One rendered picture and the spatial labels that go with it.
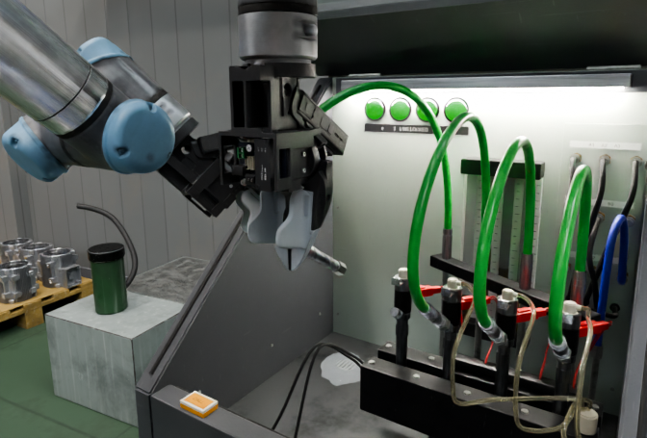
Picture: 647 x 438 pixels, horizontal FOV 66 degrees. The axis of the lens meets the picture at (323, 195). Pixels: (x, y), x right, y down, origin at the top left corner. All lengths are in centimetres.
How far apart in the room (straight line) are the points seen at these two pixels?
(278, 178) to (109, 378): 212
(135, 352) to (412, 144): 163
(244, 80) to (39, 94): 18
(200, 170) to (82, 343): 192
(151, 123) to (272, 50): 15
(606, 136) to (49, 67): 83
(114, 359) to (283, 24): 209
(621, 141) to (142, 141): 76
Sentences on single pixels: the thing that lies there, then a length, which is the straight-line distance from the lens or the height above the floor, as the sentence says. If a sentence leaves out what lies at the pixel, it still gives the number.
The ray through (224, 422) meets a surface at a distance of 80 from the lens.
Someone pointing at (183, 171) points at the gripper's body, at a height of 131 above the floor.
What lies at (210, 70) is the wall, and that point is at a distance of 314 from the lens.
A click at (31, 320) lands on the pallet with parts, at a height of 5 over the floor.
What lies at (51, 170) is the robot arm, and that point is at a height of 133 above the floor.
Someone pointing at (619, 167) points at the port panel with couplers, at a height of 129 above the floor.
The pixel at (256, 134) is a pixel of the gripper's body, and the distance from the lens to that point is 45.
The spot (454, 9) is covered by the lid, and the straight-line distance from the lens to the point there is 90.
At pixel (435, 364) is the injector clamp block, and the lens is 87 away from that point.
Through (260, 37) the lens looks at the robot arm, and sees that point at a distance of 47.
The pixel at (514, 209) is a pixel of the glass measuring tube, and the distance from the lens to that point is 101.
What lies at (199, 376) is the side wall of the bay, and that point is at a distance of 95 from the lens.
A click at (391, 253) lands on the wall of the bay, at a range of 113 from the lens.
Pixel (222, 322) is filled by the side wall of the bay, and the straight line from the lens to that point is 95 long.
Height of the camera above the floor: 141
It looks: 11 degrees down
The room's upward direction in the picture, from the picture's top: straight up
